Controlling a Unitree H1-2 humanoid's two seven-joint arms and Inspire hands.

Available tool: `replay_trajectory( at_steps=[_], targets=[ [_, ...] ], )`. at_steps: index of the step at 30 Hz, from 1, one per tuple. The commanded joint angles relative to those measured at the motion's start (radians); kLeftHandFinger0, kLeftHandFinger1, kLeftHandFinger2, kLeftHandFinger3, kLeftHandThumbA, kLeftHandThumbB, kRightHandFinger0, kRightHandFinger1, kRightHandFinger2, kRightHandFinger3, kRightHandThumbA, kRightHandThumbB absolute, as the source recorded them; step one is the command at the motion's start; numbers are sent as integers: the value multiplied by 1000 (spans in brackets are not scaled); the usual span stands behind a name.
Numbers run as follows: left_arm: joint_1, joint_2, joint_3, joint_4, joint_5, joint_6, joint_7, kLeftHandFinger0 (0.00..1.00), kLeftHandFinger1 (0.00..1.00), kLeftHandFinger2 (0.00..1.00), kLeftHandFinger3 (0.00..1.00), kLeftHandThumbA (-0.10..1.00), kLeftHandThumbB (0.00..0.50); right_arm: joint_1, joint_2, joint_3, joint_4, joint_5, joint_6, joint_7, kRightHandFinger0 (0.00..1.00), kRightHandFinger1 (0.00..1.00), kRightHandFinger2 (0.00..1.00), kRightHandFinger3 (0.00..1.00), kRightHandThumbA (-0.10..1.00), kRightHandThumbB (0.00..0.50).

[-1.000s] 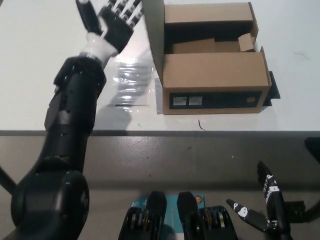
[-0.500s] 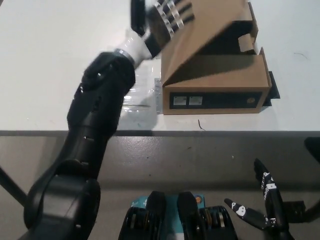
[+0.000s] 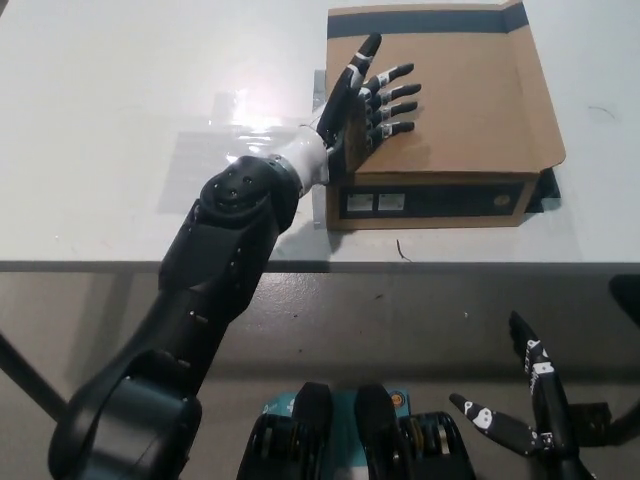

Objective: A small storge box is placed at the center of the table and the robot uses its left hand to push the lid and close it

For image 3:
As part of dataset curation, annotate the brown cardboard storage box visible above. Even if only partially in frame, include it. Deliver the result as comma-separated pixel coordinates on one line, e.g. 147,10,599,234
324,0,569,233

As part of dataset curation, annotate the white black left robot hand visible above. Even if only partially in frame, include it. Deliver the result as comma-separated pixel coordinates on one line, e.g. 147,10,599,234
278,32,424,191

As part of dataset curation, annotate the black slanted table leg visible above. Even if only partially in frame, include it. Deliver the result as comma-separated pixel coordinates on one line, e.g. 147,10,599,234
0,328,70,417

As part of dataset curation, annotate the black bulky blurry object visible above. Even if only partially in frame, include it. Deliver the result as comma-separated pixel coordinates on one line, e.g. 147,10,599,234
607,273,640,334

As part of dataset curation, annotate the black teal robot body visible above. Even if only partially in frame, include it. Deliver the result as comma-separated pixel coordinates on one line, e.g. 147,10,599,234
234,381,477,480

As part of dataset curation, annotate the black table foot plate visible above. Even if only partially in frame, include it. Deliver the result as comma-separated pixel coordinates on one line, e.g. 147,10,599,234
568,402,612,445

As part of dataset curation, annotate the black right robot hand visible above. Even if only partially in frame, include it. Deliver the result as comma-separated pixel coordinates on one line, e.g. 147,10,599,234
448,309,584,480

